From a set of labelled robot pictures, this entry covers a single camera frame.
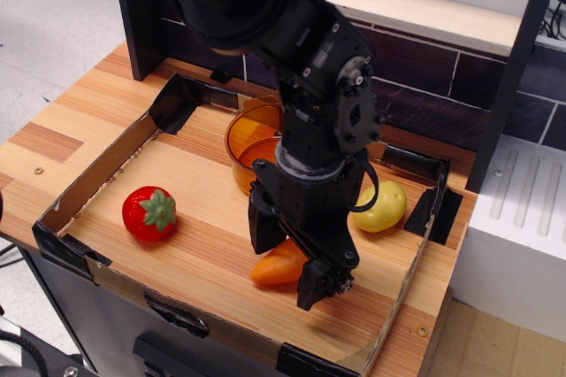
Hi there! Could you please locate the orange toy carrot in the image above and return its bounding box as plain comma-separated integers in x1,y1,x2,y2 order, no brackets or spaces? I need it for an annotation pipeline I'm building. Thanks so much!
250,239,308,286

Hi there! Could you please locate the black equipment lower left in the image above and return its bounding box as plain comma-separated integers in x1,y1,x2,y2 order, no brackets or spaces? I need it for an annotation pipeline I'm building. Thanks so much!
1,309,97,377

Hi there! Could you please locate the cardboard fence with black tape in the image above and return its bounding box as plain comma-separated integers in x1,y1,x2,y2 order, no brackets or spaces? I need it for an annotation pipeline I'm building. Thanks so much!
33,75,462,376

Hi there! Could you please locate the orange transparent plastic pot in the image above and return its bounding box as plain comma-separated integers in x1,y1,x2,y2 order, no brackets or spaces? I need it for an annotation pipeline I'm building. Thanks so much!
225,95,284,195

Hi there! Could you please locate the dark brick-pattern backsplash shelf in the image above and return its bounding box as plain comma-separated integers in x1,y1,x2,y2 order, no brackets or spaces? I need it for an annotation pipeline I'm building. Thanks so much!
119,0,565,192

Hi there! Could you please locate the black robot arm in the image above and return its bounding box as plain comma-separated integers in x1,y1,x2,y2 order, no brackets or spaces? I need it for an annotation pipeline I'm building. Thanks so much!
176,0,382,310

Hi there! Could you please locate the white toy sink unit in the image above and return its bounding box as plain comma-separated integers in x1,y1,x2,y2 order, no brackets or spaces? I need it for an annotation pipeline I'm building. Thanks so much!
450,135,565,341

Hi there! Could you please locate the yellow toy potato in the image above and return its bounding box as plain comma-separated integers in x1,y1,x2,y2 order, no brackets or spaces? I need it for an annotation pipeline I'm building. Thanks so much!
353,181,407,233

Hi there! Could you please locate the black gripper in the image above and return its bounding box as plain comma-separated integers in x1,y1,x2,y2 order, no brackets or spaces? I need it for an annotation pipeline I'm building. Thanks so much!
248,159,359,310

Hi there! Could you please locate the red toy strawberry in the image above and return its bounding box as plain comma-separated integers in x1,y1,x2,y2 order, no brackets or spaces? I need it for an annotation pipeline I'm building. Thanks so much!
122,186,177,242

